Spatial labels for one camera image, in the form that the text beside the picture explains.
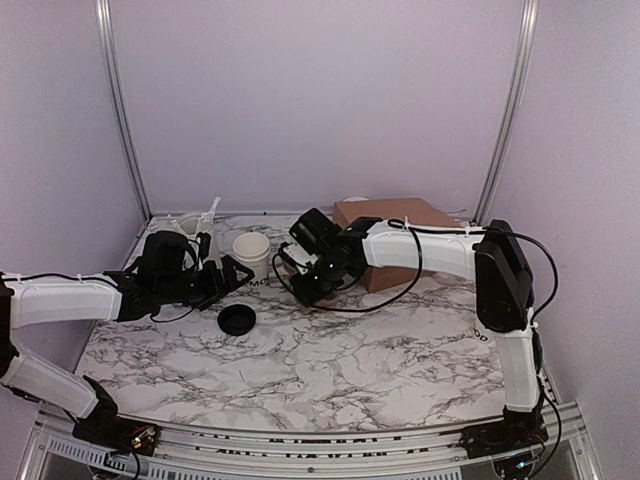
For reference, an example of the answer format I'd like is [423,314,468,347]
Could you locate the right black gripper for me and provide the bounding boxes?
[289,255,350,308]

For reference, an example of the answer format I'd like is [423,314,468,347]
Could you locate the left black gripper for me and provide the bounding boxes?
[156,255,255,311]

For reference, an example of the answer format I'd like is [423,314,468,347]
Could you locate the single white paper cup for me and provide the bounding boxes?
[473,324,493,344]

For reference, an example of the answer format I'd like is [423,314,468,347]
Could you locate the brown pulp cup carrier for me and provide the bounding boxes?
[313,292,339,308]

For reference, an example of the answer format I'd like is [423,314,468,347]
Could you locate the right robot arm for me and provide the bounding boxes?
[280,209,543,448]

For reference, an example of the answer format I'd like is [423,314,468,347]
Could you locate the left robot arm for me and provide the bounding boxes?
[1,230,254,445]

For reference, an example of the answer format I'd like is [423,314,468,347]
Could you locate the white plastic utensil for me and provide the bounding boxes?
[201,196,221,224]

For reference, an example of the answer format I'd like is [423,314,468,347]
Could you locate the white ribbed utensil container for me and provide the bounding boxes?
[173,212,220,261]

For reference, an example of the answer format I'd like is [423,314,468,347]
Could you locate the white round object behind box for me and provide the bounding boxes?
[343,196,369,203]

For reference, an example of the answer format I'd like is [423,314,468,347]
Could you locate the brown cardboard box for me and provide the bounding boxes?
[330,197,472,295]

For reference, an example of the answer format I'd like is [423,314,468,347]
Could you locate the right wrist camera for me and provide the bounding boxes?
[278,242,318,274]

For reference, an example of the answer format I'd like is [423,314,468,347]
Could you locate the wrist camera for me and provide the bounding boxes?
[278,242,318,274]
[196,232,211,270]

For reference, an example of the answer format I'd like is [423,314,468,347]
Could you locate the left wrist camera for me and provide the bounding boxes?
[196,232,211,270]

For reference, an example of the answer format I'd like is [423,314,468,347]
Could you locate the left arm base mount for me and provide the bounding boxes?
[72,376,160,456]

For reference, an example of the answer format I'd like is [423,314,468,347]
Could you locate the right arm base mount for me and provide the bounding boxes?
[458,406,549,459]

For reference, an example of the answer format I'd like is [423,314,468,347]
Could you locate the left aluminium frame post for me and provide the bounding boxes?
[95,0,152,222]

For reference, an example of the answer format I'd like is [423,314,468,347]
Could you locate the aluminium frame post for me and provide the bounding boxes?
[95,0,152,222]
[473,0,540,224]

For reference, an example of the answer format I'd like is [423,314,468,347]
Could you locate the right aluminium frame post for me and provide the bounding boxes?
[473,0,540,224]

